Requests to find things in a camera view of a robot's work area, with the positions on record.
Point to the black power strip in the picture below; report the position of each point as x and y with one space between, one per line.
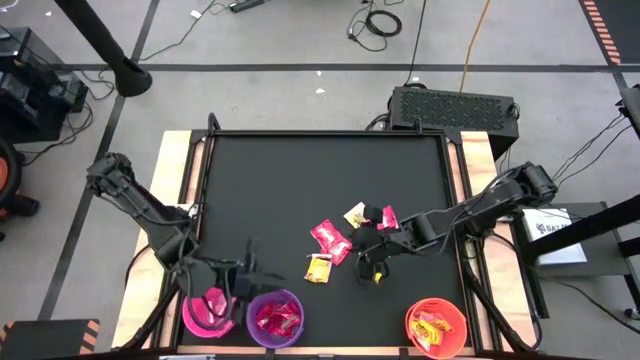
246 5

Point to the black slanted beam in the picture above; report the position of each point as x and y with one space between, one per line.
610 217

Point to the black side table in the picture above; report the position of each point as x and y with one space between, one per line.
600 270

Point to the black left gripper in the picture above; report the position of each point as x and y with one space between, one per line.
240 280

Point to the pale yellow candy pack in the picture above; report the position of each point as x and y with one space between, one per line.
433 338
354 214

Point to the black table mat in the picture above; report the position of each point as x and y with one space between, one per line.
280 165

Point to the black round pole stand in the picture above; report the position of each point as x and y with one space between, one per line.
107 47

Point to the pink candy pack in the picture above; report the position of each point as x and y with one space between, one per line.
426 315

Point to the white labelled box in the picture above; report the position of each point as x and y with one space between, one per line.
555 235

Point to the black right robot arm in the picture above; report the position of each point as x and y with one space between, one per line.
490 205

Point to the yellow Sour Patch pack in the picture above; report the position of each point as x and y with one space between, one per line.
441 325
318 271
419 331

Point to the black metal table frame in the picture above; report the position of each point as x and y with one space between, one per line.
325 133

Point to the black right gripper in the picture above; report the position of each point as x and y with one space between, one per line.
390 240

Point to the orange black machine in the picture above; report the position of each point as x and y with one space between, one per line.
5 175

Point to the black equipment rack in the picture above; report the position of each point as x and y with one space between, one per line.
30 85

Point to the Smarties candy roll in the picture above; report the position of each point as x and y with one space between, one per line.
217 300

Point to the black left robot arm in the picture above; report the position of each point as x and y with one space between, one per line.
145 215

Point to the purple plastic bucket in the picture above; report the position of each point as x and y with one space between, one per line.
260 336

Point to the black orange striped floor mat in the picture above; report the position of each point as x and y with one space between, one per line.
45 340
620 20

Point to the black computer case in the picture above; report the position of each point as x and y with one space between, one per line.
450 112

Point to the pink plastic bucket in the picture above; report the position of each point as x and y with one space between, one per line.
192 320

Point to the orange plastic bucket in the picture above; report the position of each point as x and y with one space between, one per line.
452 345

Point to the red Skittles candy pack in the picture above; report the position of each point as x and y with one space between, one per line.
291 320
280 328
264 315
324 232
340 248
388 218

